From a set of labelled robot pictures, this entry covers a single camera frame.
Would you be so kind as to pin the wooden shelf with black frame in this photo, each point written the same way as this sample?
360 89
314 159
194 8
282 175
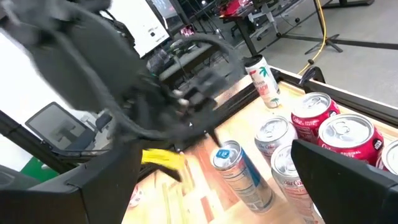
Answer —
248 219

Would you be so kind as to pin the slim silver blue can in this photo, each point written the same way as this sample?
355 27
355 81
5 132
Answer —
241 177

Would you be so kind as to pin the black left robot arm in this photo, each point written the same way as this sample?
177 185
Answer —
77 56

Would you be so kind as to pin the slim white palm-print can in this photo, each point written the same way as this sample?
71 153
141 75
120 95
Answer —
264 82
135 196

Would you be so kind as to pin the red equipment box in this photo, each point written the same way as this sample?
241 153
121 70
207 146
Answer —
231 7

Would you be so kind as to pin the green box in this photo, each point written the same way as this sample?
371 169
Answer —
37 169

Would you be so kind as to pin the silver Diet Coke can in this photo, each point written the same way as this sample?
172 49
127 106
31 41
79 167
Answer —
273 135
287 183

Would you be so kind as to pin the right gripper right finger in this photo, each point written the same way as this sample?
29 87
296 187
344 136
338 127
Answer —
351 199

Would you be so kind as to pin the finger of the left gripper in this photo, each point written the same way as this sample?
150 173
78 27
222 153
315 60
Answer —
169 172
215 137

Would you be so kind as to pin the grey flat screen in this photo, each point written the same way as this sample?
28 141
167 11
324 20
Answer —
60 127

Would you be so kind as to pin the black rig post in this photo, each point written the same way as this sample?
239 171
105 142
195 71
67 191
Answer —
31 140

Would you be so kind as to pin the red Coca-Cola can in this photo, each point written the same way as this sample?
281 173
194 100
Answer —
351 138
312 116
388 158

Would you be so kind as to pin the yellow label tag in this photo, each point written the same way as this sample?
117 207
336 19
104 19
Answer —
161 157

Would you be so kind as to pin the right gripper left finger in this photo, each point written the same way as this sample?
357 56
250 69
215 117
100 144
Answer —
62 202

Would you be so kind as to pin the grey background desk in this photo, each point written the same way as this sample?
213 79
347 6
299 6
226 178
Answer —
186 62

